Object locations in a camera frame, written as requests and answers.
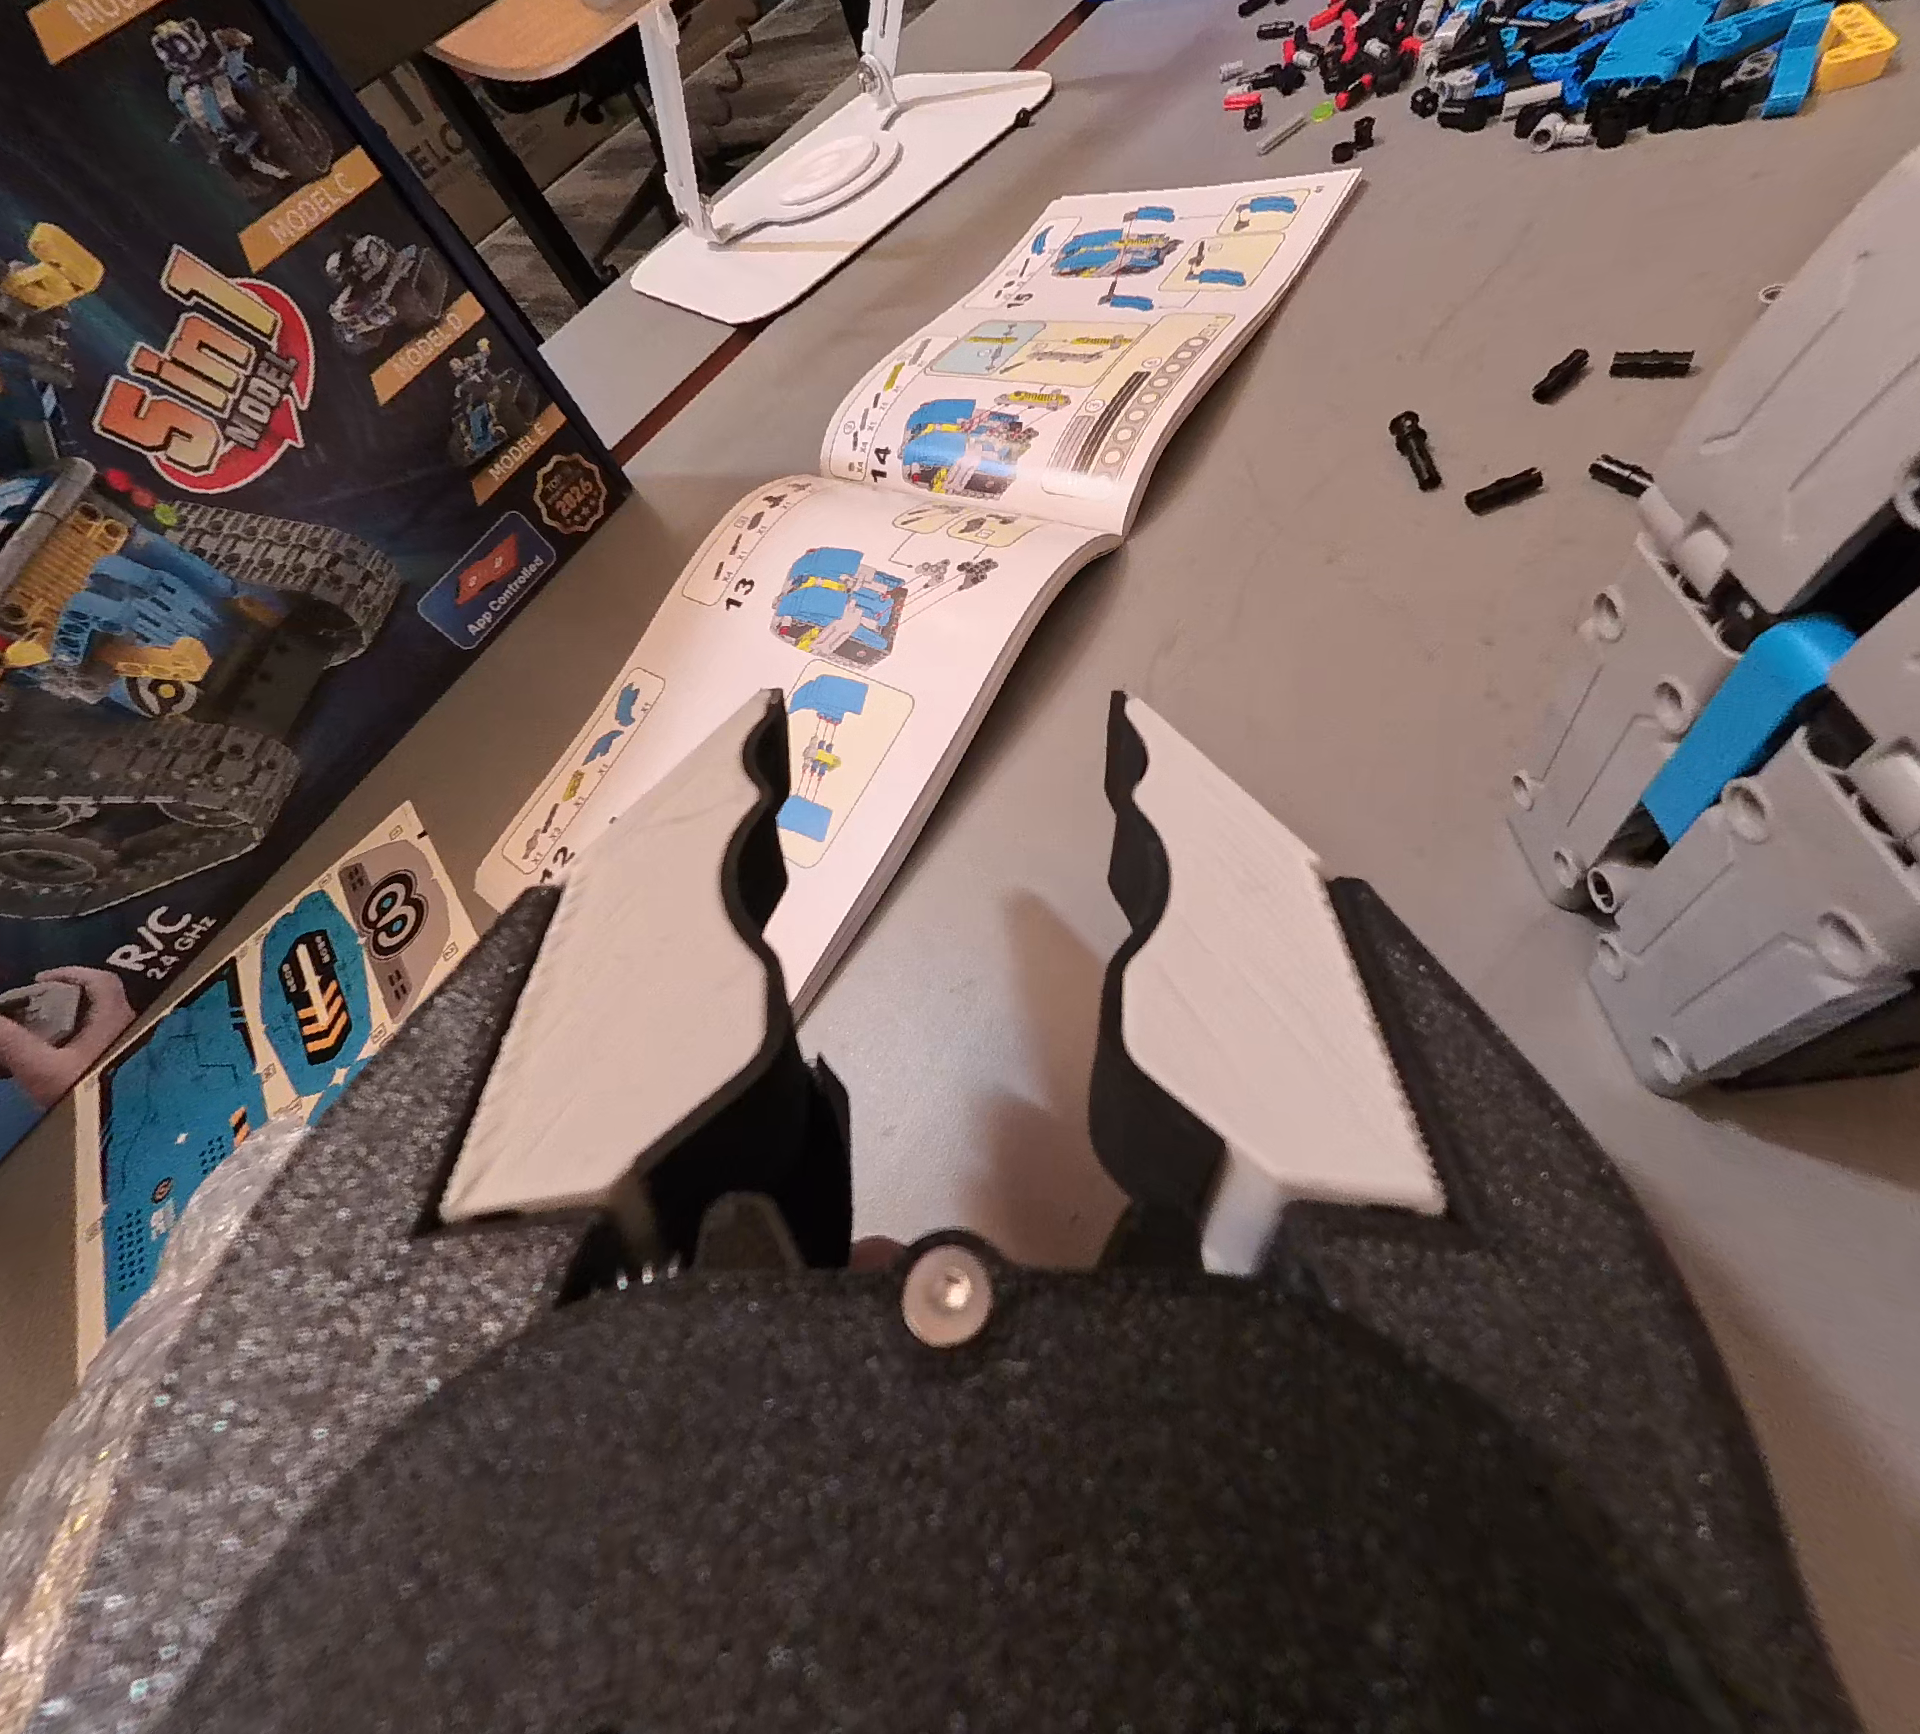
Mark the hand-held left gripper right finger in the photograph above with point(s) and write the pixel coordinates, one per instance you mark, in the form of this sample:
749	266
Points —
1274	1014

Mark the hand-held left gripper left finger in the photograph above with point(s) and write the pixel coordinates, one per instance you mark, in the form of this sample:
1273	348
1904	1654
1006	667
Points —
631	1014

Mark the building instruction booklet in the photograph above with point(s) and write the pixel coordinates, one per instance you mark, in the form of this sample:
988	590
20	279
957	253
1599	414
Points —
960	699

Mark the long black pin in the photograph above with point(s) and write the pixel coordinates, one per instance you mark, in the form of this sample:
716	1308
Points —
1415	453

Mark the grey desk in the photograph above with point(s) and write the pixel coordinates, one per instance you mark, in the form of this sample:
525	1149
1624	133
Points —
1350	715

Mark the white desk lamp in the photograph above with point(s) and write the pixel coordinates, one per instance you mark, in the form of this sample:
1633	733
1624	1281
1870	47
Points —
811	182

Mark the blue sticker sheet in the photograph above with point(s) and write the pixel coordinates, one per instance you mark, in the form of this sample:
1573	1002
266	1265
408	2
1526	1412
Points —
181	1104

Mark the grey blue toy robot body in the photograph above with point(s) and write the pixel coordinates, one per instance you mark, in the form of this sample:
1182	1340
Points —
1755	924

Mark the clear bubble wrap bag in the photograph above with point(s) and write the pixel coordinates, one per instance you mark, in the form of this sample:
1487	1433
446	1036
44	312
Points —
104	1435

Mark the dark toy kit box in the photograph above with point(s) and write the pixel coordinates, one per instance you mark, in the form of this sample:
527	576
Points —
300	414

